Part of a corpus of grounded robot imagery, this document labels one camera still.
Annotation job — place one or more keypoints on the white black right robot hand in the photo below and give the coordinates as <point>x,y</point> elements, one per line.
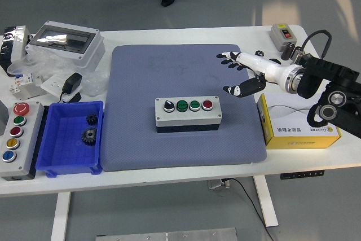
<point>265,67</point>

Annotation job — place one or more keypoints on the grey four-button control box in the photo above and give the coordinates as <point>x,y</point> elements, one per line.
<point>186,119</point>

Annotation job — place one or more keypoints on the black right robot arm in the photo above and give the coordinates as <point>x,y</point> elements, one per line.
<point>324,71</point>

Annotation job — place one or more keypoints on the grey five-button control box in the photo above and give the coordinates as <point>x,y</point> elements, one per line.
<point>28,145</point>

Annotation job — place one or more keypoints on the black hex nut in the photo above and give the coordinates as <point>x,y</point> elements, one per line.
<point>276,61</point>

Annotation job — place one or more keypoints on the black cylindrical capacitor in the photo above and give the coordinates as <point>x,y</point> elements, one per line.
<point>294,53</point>
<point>287,52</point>
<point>259,53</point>

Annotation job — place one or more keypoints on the yellow white carton box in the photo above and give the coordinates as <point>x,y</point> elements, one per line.
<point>282,139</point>

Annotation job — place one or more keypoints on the blue-grey mat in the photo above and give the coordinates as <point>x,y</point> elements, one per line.
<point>141,77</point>

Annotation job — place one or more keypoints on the white table leg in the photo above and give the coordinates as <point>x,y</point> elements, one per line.
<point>60,218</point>
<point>266,204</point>

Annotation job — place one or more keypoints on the small black gear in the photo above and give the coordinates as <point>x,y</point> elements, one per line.
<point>91,119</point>

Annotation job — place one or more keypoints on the large black gear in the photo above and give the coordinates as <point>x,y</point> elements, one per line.
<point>89,136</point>

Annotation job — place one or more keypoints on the silver metal plate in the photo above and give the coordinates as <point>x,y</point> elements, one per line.
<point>169,235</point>

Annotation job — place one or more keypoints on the black power adapter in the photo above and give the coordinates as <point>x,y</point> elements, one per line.
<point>72,81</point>

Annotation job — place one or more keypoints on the blue plastic bin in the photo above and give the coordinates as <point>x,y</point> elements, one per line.
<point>65,150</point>

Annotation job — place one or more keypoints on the clear plastic bag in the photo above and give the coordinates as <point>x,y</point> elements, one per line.
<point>48,63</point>

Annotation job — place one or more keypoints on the white circuit breaker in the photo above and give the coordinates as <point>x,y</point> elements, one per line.
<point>24,78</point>

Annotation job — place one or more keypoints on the grey black electrical device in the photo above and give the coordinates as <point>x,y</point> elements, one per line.
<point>19,43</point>

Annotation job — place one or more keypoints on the grey two-button switch box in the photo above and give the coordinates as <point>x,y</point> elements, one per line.
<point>277,37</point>

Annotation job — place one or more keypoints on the grey enclosure with clear lid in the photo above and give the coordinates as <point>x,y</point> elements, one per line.
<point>90,49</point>

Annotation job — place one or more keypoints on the white wall socket plate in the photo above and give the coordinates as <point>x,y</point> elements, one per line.
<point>52,83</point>

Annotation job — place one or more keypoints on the silver metal bracket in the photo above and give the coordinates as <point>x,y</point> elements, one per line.
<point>31,92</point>

